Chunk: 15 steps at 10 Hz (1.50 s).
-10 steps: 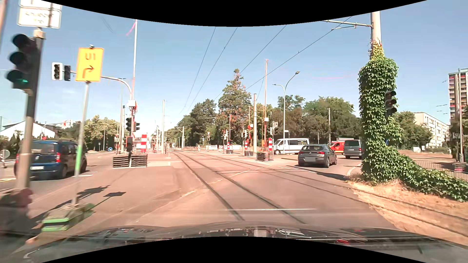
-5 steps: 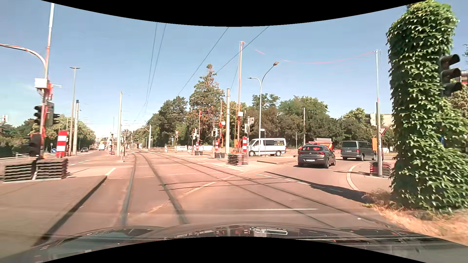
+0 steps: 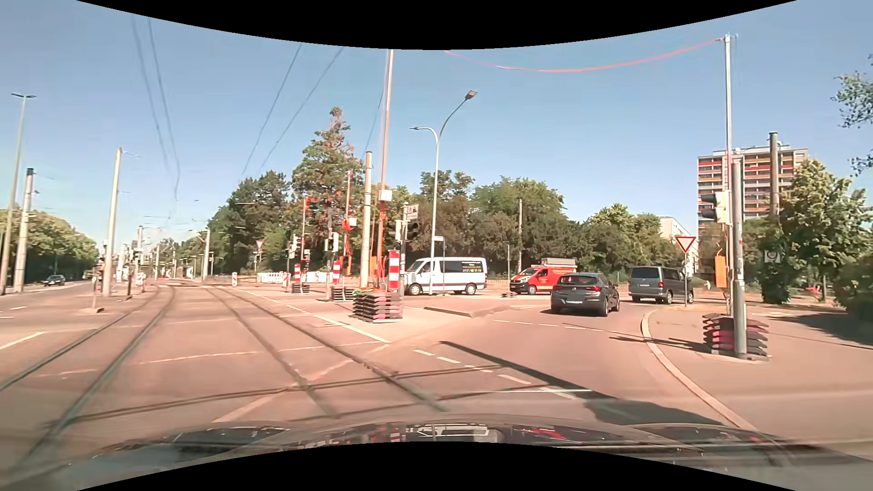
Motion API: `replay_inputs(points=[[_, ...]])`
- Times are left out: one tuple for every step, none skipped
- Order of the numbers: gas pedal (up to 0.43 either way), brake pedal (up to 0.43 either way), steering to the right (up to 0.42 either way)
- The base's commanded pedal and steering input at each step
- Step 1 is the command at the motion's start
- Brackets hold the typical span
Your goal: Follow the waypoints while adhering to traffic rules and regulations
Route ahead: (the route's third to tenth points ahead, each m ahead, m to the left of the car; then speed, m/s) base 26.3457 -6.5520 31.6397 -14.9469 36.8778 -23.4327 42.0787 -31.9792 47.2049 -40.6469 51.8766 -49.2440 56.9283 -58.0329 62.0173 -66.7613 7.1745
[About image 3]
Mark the red white barrier board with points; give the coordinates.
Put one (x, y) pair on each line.
(394, 269)

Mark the row of trees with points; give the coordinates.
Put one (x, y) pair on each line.
(51, 245)
(477, 218)

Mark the temporary traffic light on pole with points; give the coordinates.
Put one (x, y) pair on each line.
(738, 273)

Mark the tree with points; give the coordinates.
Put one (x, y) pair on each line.
(818, 221)

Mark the stack of base plates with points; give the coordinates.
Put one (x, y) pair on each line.
(377, 306)

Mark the white building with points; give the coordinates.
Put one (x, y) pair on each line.
(675, 235)

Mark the white van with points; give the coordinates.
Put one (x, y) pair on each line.
(447, 275)

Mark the tall orange pole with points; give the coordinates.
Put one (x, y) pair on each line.
(384, 163)

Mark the red van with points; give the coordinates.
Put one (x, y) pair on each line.
(541, 278)

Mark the grey van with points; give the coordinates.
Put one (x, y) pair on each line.
(658, 283)

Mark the traffic light with sign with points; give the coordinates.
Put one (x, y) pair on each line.
(409, 228)

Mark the row of red white barriers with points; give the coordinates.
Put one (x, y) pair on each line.
(300, 275)

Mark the give way road sign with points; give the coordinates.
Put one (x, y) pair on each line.
(259, 244)
(685, 243)

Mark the car's own bonnet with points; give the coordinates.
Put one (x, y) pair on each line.
(436, 436)

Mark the grey asphalt road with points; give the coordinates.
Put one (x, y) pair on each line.
(545, 354)

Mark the grey paved pavement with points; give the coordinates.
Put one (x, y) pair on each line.
(805, 368)

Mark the tall apartment building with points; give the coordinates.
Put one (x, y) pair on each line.
(754, 178)

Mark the tram track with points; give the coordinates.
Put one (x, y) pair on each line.
(286, 361)

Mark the grey catenary pole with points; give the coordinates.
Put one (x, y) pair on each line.
(111, 221)
(24, 228)
(366, 218)

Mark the dark grey car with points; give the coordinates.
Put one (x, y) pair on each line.
(584, 293)

